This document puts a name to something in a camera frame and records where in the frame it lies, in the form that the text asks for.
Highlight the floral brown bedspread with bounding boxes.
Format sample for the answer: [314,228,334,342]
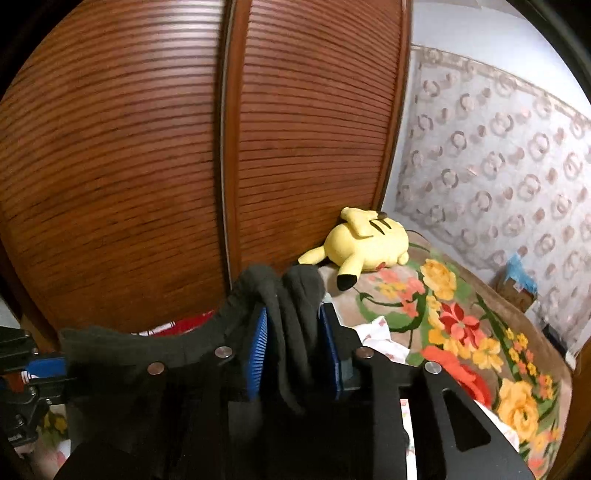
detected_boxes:
[13,230,574,480]

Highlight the yellow Pikachu plush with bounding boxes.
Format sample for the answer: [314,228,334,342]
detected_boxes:
[297,207,410,291]

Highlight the patterned lace curtain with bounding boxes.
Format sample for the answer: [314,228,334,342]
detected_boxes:
[388,46,590,354]

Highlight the black pants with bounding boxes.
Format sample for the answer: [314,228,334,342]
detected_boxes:
[55,263,376,480]

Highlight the blue packet cardboard box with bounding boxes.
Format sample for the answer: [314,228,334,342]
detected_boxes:
[495,253,538,313]

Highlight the white strawberry flower blanket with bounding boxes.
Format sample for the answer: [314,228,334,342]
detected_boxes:
[353,316,519,479]

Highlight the wooden louvered wardrobe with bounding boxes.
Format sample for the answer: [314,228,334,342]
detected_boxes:
[1,1,412,342]

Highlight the wooden sideboard cabinet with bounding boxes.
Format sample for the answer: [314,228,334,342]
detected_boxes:
[548,341,591,479]

